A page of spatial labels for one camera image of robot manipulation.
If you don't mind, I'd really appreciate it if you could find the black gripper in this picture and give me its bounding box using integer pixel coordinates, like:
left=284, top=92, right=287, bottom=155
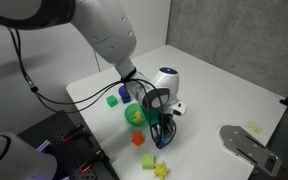
left=149, top=111, right=178, bottom=148

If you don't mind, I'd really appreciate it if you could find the dark blue block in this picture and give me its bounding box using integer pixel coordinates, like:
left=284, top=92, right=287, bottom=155
left=121, top=94, right=132, bottom=104

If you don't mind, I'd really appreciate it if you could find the lime green block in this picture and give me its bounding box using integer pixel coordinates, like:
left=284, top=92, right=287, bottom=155
left=141, top=152, right=156, bottom=170

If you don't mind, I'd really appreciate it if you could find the green plastic bowl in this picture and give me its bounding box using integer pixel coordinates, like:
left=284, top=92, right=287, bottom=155
left=123, top=102, right=150, bottom=129

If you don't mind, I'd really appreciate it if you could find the grey metal mounting plate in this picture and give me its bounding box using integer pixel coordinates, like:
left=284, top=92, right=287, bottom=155
left=219, top=124, right=282, bottom=178

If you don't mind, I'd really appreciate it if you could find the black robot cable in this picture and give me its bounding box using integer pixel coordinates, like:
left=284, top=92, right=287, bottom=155
left=7, top=26, right=172, bottom=134

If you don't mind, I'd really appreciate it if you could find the black orange toggle clamp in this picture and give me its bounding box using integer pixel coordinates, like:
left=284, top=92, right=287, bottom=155
left=78, top=149, right=107, bottom=174
left=59, top=123, right=86, bottom=144

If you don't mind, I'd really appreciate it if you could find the yellow toy in bowl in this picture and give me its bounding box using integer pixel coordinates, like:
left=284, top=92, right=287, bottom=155
left=132, top=110, right=144, bottom=125

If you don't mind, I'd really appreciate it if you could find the pale yellow sticky note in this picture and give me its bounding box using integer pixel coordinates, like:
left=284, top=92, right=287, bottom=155
left=245, top=120, right=264, bottom=135

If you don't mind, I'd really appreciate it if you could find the black robot base board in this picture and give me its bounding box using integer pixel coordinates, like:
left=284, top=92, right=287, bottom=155
left=17, top=109, right=120, bottom=180

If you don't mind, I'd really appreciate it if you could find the teal green block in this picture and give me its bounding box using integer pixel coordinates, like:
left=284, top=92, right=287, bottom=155
left=106, top=94, right=119, bottom=108

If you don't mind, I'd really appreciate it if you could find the yellow spiky toy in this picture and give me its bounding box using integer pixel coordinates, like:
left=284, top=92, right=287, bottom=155
left=153, top=160, right=172, bottom=180

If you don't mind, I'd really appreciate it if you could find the orange toy figure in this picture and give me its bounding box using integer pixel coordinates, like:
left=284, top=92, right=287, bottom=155
left=131, top=130, right=146, bottom=147

